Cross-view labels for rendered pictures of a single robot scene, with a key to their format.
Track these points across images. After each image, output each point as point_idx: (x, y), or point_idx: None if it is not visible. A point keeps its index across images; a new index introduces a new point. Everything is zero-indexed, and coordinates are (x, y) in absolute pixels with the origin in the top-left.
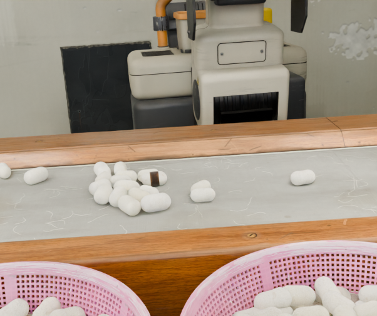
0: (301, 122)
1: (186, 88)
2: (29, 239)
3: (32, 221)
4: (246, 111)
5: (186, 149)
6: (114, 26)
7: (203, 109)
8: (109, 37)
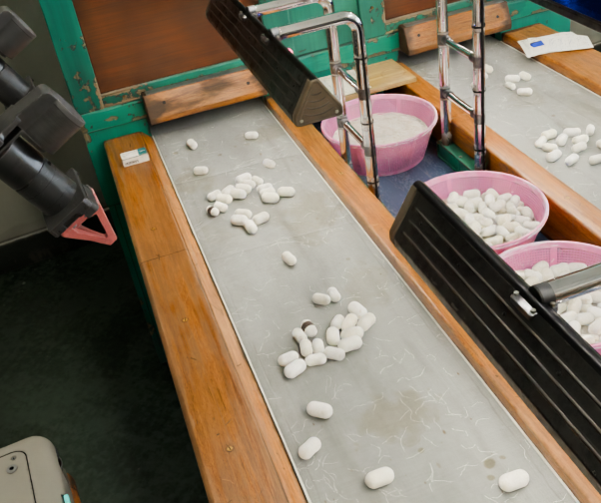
0: (161, 272)
1: None
2: (428, 358)
3: (401, 372)
4: None
5: (229, 332)
6: None
7: None
8: None
